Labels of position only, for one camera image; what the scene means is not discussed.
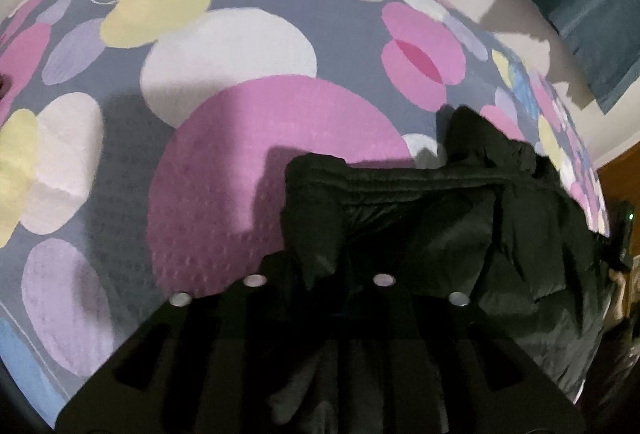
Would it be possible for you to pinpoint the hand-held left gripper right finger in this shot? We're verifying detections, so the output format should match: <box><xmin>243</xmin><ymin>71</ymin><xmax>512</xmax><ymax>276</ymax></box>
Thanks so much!
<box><xmin>345</xmin><ymin>273</ymin><xmax>586</xmax><ymax>434</ymax></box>

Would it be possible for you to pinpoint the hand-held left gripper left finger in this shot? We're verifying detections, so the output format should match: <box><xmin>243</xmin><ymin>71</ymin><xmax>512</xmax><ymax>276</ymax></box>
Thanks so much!
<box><xmin>55</xmin><ymin>274</ymin><xmax>321</xmax><ymax>434</ymax></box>

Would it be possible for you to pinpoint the black puffer jacket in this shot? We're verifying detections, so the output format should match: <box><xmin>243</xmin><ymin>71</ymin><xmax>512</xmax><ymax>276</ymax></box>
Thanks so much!
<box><xmin>265</xmin><ymin>106</ymin><xmax>621</xmax><ymax>434</ymax></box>

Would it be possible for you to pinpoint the person's right hand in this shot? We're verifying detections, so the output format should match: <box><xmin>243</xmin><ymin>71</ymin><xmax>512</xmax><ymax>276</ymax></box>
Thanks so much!
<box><xmin>605</xmin><ymin>271</ymin><xmax>633</xmax><ymax>330</ymax></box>

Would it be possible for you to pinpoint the wooden furniture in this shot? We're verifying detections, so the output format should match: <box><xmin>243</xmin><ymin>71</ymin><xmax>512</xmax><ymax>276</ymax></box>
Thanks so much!
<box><xmin>597</xmin><ymin>149</ymin><xmax>640</xmax><ymax>260</ymax></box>

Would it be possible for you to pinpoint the polka dot bed sheet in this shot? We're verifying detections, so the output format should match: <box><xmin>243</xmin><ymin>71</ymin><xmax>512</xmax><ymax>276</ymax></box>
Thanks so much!
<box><xmin>0</xmin><ymin>0</ymin><xmax>611</xmax><ymax>430</ymax></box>

